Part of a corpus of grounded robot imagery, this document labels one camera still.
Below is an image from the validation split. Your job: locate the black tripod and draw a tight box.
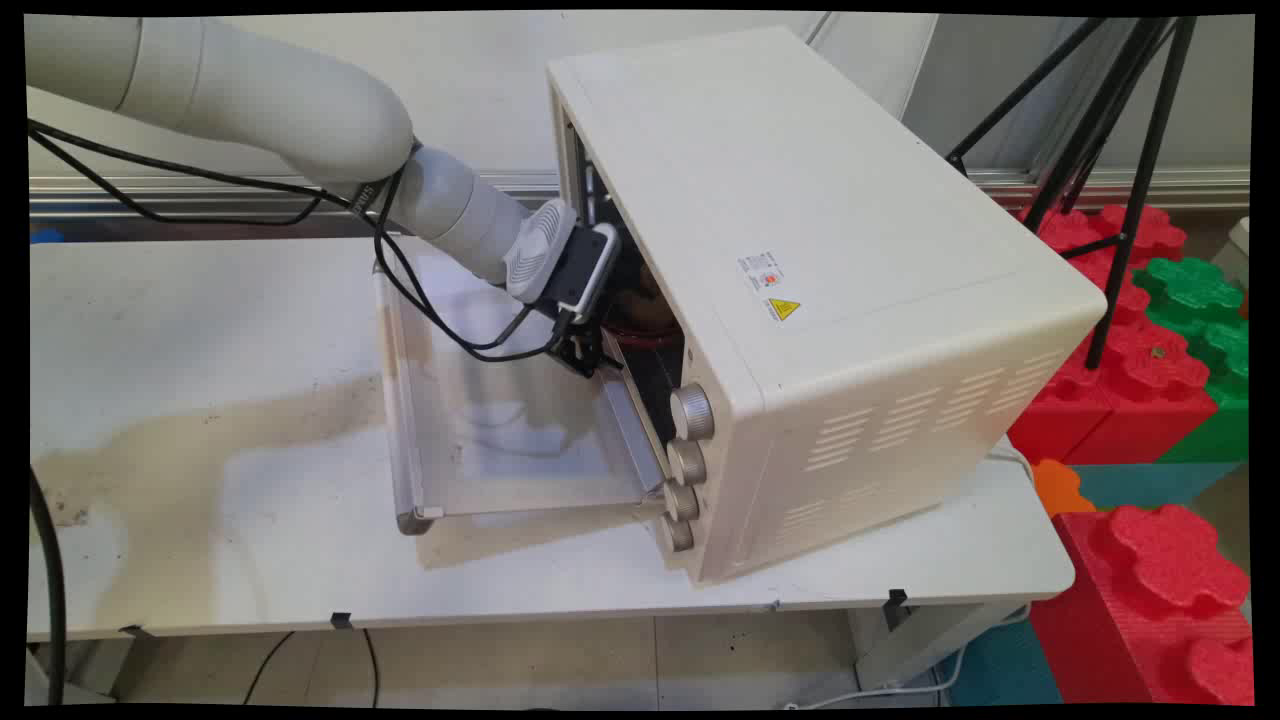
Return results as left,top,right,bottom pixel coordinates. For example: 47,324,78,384
945,15,1198,371

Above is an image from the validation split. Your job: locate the large red foam block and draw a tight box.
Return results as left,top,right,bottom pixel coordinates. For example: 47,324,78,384
1029,504,1255,707

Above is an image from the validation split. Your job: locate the red bowl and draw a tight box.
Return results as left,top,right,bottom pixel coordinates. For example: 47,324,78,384
603,262,687,349

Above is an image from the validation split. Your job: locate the metal oven rack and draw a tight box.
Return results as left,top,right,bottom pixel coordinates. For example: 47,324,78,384
582,165,613,227

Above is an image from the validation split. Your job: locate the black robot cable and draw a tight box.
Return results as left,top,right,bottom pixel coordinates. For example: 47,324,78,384
28,120,576,364

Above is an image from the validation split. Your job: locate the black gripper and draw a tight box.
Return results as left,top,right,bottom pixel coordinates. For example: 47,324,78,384
548,312,627,380

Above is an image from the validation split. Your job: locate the white power cable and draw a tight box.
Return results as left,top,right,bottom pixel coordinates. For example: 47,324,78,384
783,444,1038,710

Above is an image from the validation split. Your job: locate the thick black cable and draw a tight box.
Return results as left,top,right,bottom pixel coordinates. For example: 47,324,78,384
28,468,67,707

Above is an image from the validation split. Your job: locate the orange foam piece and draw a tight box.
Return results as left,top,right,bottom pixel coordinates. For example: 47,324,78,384
1031,458,1098,518

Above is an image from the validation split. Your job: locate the teal foam mat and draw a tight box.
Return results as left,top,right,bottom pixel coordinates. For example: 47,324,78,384
938,618,1063,707

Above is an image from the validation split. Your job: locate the glass oven door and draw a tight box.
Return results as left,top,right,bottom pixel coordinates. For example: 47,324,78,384
372,240,671,536

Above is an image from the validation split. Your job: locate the yellow sponge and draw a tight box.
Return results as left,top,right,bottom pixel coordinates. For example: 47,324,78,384
625,266,681,331

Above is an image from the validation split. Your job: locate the white label sticker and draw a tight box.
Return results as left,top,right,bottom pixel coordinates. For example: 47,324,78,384
738,250,786,293

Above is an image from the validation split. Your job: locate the large silver oven knob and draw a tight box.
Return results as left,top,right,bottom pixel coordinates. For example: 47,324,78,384
668,385,716,441

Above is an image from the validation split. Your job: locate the black white wrist camera box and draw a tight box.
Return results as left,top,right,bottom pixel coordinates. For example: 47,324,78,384
545,224,622,323

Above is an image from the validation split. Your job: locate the green foam block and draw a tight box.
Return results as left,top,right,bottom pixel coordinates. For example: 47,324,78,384
1133,257,1252,464

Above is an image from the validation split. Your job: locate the red foam block stack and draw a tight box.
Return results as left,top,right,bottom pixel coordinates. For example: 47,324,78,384
1006,204,1223,467

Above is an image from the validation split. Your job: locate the cream toaster oven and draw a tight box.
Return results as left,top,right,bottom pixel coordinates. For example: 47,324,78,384
547,27,1108,586

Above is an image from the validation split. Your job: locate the white table leg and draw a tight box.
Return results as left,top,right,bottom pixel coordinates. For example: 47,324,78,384
848,600,1026,693

